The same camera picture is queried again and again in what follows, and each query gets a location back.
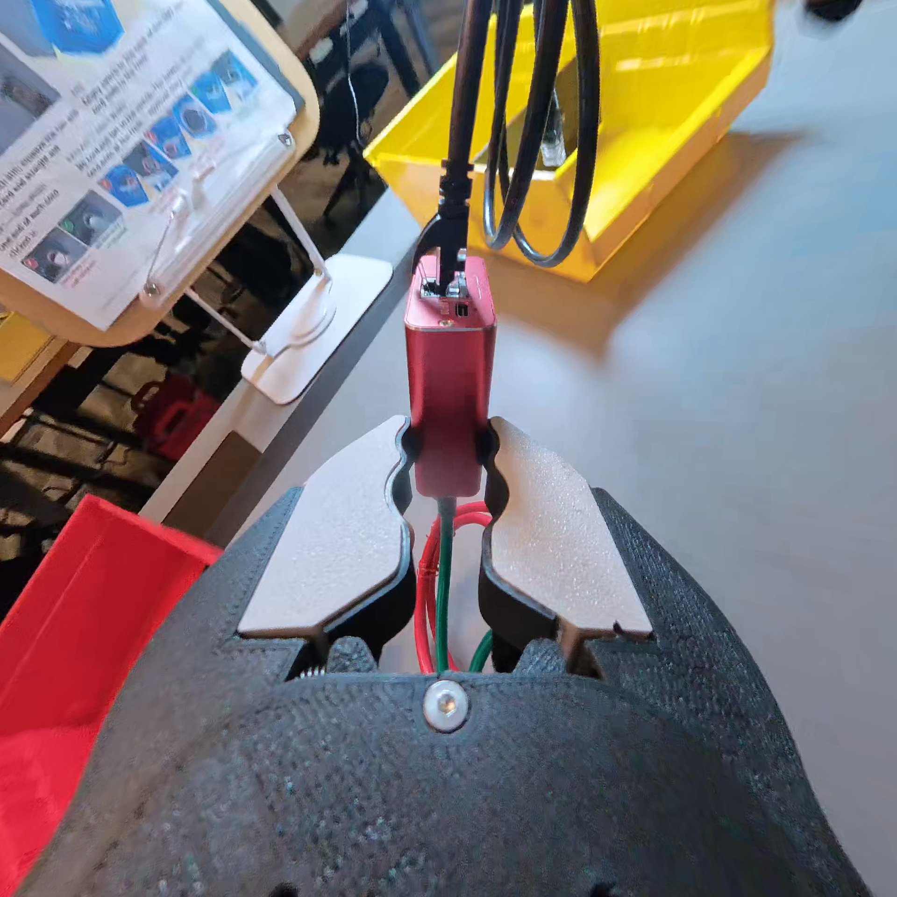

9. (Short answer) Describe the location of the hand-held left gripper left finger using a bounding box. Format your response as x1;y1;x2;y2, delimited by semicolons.
237;415;418;684

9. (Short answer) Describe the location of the instruction sheet on stand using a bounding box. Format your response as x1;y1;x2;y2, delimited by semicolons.
0;0;322;348

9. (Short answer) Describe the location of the red ethernet cable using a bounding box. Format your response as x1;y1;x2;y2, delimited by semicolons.
415;501;491;675

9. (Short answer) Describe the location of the yellow plastic bin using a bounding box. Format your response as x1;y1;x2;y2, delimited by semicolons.
363;0;777;285

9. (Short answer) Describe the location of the black ethernet cable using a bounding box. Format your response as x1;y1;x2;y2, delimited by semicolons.
413;0;602;295

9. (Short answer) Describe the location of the red ethernet splitter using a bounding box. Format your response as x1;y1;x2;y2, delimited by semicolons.
404;254;498;498

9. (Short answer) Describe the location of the printed instruction sheet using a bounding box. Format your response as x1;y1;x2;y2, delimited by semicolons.
0;0;299;332

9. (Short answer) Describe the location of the red plastic bin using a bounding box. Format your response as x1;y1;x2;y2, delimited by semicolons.
0;494;225;894

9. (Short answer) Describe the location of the green ethernet cable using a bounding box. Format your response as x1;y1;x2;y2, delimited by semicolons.
433;496;496;675

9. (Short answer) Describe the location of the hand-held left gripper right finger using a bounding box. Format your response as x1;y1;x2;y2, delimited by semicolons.
478;416;656;677

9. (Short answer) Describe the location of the clear page holder bar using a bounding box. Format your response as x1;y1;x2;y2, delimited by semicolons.
139;132;295;306

